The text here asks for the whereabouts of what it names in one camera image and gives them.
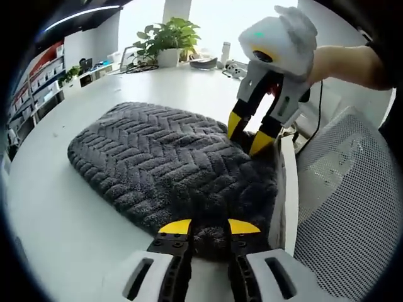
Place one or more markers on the white game controller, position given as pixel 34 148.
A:
pixel 244 66
pixel 233 68

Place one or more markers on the grey framed board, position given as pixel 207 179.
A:
pixel 127 56

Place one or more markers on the small potted green plant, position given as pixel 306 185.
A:
pixel 70 74

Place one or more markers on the grey white headset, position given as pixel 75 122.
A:
pixel 203 63

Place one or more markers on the white mesh office chair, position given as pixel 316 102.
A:
pixel 346 204

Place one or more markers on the shelf with white boxes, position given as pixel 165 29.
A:
pixel 41 78

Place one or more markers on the white bottle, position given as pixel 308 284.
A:
pixel 225 53

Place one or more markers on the long ceiling light strip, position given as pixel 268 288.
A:
pixel 82 15

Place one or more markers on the dark grey towel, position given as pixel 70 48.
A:
pixel 151 151

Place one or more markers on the large potted green plant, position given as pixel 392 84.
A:
pixel 173 34

